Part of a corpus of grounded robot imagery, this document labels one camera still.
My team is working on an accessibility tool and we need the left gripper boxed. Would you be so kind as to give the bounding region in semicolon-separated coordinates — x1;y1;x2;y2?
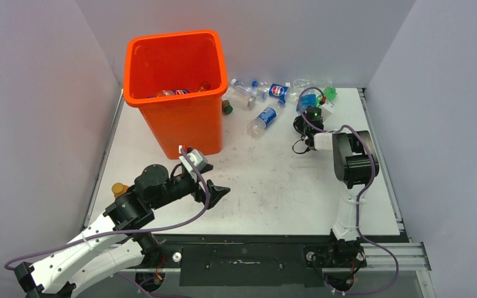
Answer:
150;163;230;209

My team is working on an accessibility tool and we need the blue cap pepsi bottle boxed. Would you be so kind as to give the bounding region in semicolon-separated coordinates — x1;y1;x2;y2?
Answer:
247;100;285;138

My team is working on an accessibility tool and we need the small orange juice bottle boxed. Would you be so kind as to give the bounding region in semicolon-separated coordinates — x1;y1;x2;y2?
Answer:
111;183;129;199

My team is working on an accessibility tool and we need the red label water bottle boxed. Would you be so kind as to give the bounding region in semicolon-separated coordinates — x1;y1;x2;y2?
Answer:
198;81;211;92

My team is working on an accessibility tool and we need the pepsi bottle front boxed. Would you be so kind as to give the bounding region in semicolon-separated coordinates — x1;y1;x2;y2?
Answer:
148;89;190;98

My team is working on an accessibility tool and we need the green plastic bottle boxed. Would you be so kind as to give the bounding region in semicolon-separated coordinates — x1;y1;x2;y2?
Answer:
323;86;337;101

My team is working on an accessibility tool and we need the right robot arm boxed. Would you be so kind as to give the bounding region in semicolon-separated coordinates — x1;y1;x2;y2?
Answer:
294;106;379;266

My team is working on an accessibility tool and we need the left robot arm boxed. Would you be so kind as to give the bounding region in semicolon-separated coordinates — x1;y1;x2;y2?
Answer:
13;162;230;297

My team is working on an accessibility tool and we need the orange plastic bin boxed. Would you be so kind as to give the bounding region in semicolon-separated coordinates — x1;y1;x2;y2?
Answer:
123;29;228;159

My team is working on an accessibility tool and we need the green cap brown bottle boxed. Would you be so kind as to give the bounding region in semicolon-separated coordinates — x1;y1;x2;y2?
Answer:
221;100;234;115

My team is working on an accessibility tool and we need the pepsi bottle back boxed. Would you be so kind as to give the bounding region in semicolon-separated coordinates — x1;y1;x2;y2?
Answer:
268;83;298;104

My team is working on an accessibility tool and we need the clear empty bottle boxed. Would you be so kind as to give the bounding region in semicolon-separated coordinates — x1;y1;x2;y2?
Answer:
291;78;333;89

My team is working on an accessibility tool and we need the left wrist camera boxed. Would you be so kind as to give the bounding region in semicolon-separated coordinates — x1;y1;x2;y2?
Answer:
178;145;208;174

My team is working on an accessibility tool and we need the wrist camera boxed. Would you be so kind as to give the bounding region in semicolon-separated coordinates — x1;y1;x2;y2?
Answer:
319;101;335;120
178;145;208;174

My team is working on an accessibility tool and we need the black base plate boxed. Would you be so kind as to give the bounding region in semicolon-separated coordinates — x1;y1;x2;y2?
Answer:
90;233;429;288

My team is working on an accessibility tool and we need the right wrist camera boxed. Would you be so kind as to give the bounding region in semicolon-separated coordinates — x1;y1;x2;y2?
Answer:
319;101;335;120

